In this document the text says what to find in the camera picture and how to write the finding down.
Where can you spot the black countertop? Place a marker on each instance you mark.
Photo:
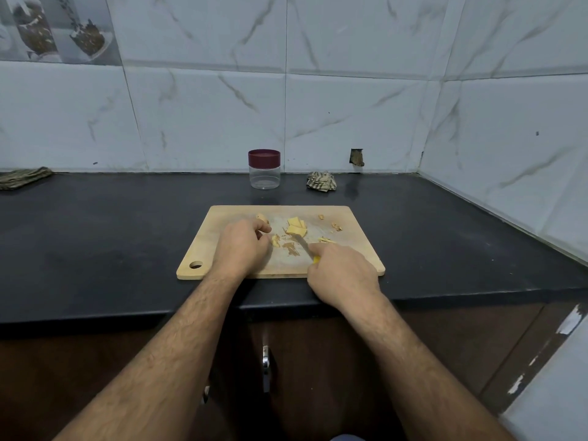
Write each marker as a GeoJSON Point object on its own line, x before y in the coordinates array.
{"type": "Point", "coordinates": [83, 243]}

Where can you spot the person's right forearm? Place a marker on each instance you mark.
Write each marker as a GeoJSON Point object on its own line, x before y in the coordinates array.
{"type": "Point", "coordinates": [432, 376]}

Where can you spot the pile of yellow ginger slices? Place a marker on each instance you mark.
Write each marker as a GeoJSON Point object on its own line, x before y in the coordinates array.
{"type": "Point", "coordinates": [296, 227]}

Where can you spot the person's left forearm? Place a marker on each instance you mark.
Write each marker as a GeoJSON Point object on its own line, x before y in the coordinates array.
{"type": "Point", "coordinates": [152, 367]}

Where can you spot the small ginger peel scraps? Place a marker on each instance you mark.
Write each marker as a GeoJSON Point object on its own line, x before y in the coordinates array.
{"type": "Point", "coordinates": [334, 225]}

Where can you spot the clear jar maroon lid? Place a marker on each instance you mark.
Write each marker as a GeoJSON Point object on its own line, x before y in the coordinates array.
{"type": "Point", "coordinates": [265, 179]}

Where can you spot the small ginger end piece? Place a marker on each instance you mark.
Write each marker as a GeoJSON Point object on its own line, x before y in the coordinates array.
{"type": "Point", "coordinates": [262, 218]}

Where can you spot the folded green cloth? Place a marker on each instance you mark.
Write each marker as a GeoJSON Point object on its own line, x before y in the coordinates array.
{"type": "Point", "coordinates": [25, 178]}

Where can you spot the brown wooden cabinet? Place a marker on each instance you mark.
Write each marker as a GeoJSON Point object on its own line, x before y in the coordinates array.
{"type": "Point", "coordinates": [92, 381]}

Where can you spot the person's left hand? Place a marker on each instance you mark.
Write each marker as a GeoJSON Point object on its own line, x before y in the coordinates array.
{"type": "Point", "coordinates": [241, 249]}

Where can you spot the crumpled patterned cloth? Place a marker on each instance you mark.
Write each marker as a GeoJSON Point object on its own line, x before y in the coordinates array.
{"type": "Point", "coordinates": [321, 182]}

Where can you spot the person's blue clothing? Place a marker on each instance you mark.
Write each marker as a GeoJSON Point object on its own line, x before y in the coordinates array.
{"type": "Point", "coordinates": [348, 437]}

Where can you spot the person's right hand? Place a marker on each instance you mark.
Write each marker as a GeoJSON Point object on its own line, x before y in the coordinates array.
{"type": "Point", "coordinates": [345, 275]}

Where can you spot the decorative picture tiles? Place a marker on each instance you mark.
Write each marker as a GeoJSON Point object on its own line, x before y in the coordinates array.
{"type": "Point", "coordinates": [60, 27]}

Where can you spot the wooden cutting board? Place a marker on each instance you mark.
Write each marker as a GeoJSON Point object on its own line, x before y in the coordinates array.
{"type": "Point", "coordinates": [202, 243]}

